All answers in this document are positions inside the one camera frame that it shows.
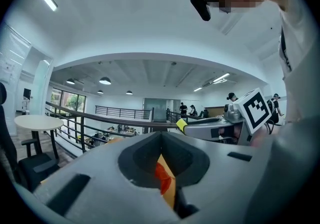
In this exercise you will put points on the dark metal balcony railing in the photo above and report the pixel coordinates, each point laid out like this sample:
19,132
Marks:
120,111
100,118

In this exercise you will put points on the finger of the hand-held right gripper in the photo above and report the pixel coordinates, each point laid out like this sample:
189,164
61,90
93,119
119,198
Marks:
200,131

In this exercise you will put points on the wooden counter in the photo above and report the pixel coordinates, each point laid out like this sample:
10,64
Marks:
215,112

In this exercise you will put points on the white wall board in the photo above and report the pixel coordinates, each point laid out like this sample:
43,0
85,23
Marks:
12,52

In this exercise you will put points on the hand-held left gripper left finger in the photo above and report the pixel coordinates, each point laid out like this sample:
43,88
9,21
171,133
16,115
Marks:
100,193

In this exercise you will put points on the large window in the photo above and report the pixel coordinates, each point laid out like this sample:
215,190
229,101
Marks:
70,101

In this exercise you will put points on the round white table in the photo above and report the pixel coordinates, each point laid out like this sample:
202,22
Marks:
38,121

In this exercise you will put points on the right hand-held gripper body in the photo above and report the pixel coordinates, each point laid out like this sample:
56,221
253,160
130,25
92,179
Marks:
255,110

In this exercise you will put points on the black office chair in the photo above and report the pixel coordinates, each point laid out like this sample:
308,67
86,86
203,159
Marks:
32,168

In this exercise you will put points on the person's white shirt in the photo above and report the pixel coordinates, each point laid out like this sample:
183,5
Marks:
302,67

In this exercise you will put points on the black pendant lamp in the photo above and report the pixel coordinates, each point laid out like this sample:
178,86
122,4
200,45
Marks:
70,81
105,80
129,92
100,91

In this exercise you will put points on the linear ceiling light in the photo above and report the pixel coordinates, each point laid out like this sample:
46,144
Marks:
197,89
221,77

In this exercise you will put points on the red toy block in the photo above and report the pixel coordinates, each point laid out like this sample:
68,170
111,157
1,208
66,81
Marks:
163,178

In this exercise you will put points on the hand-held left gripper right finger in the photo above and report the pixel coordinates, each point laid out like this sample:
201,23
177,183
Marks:
225,180

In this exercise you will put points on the green glass door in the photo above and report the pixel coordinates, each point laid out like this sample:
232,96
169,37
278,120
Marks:
155,109

